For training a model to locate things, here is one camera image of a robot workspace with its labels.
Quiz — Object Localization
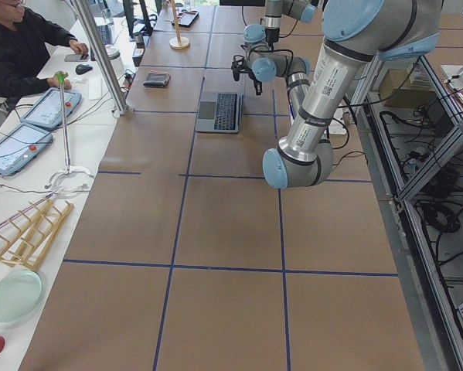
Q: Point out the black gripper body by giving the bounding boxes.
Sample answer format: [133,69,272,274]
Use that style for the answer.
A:
[231,55,251,76]

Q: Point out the grey laptop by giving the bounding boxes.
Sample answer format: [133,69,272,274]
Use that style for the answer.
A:
[196,91,243,134]

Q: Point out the wooden mug tree stand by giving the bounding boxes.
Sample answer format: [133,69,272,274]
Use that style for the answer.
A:
[169,0,190,50]

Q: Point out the red black tray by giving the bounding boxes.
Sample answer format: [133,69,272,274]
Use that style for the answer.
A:
[176,10,199,28]

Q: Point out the folded grey pink cloth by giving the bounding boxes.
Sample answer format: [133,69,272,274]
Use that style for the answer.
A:
[143,71,171,88]

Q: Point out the black computer mouse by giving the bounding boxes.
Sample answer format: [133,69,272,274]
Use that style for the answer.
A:
[75,63,93,75]

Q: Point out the cardboard box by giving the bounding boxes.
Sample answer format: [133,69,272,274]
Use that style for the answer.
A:
[379,69,429,108]

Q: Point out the smartphone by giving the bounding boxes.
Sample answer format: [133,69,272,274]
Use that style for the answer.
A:
[64,54,90,63]

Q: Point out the metal banana hanger stand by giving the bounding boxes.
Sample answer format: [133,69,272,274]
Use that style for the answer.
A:
[45,71,94,195]

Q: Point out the upper blue teach pendant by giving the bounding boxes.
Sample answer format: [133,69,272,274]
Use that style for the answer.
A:
[20,87,82,131]

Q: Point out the blue teach pendant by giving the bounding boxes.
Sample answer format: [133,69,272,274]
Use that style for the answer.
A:
[20,87,82,131]
[0,124,53,176]

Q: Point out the person in black shirt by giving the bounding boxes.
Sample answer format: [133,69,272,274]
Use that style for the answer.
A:
[0,1,89,98]

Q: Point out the lower blue teach pendant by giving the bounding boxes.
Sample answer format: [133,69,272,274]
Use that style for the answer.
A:
[0,124,53,176]

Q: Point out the wooden dish rack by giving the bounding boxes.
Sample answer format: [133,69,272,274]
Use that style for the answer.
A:
[0,198,74,272]

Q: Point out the pale green glass plate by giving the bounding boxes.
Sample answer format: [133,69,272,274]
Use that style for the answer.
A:
[0,270,43,324]

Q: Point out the aluminium frame post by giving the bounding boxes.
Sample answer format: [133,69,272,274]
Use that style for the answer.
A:
[71,0,128,115]

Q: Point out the aluminium frame rack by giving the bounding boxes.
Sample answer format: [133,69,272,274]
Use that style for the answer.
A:
[357,57,463,370]

